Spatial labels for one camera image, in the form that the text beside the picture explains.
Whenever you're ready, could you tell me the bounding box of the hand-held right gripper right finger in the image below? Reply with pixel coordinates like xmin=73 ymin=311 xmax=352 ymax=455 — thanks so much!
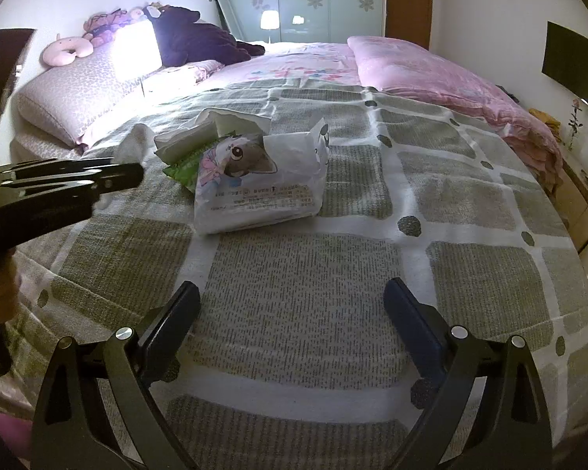
xmin=383 ymin=277 xmax=554 ymax=470

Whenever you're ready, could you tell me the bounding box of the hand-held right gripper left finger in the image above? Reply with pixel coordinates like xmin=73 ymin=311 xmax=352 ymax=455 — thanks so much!
xmin=29 ymin=280 xmax=203 ymax=470

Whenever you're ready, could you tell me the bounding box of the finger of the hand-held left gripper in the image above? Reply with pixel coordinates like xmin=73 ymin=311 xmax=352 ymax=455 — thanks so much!
xmin=0 ymin=182 xmax=109 ymax=211
xmin=0 ymin=159 xmax=145 ymax=192

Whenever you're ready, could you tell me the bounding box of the cat print plastic bag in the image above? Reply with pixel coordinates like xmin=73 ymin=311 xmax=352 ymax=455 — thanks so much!
xmin=193 ymin=120 xmax=330 ymax=236

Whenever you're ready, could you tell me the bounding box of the person's left hand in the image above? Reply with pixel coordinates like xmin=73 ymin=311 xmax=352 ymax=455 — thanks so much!
xmin=0 ymin=247 xmax=19 ymax=326

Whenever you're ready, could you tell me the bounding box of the patterned mattress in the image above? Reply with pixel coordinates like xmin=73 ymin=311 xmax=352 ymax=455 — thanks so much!
xmin=10 ymin=127 xmax=86 ymax=165

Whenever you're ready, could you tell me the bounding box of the green packet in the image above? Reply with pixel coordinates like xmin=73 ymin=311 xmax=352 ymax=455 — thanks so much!
xmin=163 ymin=149 xmax=211 ymax=188

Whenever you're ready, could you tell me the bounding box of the patterned pillow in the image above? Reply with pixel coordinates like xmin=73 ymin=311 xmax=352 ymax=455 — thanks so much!
xmin=14 ymin=49 xmax=221 ymax=146

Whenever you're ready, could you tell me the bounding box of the green checkered blanket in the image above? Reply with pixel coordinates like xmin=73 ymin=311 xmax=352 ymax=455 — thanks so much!
xmin=0 ymin=83 xmax=588 ymax=470

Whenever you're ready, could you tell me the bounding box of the lit table lamp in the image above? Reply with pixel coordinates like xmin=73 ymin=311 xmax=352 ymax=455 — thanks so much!
xmin=109 ymin=20 xmax=163 ymax=96

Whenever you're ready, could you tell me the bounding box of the pink neck pillow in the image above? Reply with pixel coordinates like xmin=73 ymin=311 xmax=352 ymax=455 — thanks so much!
xmin=42 ymin=34 xmax=95 ymax=68

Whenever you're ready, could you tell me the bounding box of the pink plush toy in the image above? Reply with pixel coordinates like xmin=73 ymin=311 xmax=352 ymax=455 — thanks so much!
xmin=82 ymin=6 xmax=150 ymax=45

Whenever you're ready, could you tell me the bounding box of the dark purple plush toy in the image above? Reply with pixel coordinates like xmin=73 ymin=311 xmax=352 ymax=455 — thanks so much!
xmin=144 ymin=5 xmax=266 ymax=67

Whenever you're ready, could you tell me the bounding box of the pink floral bedsheet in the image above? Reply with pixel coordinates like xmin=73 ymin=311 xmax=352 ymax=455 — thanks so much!
xmin=196 ymin=42 xmax=363 ymax=91

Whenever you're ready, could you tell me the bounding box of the wooden cabinet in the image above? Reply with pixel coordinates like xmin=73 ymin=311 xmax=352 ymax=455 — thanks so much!
xmin=554 ymin=149 xmax=588 ymax=285

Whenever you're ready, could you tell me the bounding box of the magenta cloth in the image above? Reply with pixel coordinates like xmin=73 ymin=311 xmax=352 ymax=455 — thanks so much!
xmin=0 ymin=409 xmax=35 ymax=470

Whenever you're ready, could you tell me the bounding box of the yellow cloth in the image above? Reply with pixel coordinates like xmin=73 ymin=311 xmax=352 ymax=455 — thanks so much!
xmin=528 ymin=108 xmax=562 ymax=140

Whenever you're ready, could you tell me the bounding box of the pink quilt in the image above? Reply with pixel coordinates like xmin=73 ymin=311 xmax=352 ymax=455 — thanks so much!
xmin=347 ymin=35 xmax=564 ymax=192

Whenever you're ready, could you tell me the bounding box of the artificial flower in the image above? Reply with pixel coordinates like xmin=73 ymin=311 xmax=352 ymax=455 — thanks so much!
xmin=566 ymin=98 xmax=588 ymax=152

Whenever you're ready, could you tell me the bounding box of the wooden door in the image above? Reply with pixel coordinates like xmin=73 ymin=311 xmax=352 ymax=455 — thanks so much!
xmin=385 ymin=0 xmax=433 ymax=51

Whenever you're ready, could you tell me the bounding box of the wall television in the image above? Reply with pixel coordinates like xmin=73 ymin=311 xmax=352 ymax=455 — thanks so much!
xmin=541 ymin=21 xmax=588 ymax=121

